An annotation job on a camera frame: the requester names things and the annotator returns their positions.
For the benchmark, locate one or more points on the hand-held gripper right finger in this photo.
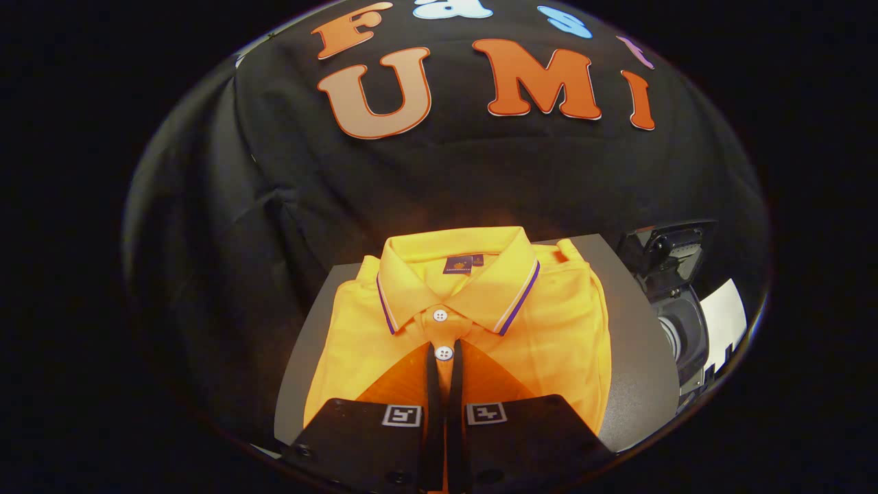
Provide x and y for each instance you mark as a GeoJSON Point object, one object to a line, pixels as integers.
{"type": "Point", "coordinates": [456, 425]}

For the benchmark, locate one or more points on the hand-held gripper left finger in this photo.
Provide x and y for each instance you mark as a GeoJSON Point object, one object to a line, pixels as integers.
{"type": "Point", "coordinates": [434, 425]}

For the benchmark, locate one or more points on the yellow polo shirt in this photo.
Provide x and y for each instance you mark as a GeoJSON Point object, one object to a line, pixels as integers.
{"type": "Point", "coordinates": [549, 329]}

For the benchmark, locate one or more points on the grey washing machine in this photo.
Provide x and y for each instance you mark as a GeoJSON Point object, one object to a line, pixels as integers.
{"type": "Point", "coordinates": [686, 336]}

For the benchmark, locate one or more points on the dark washing machine lid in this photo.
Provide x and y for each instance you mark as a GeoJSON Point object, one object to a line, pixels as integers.
{"type": "Point", "coordinates": [669, 250]}

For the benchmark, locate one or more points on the grey box stand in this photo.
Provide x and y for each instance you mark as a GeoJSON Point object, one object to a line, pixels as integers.
{"type": "Point", "coordinates": [638, 370]}

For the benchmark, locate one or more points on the white flat board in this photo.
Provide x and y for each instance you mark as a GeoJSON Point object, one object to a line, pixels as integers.
{"type": "Point", "coordinates": [726, 315]}

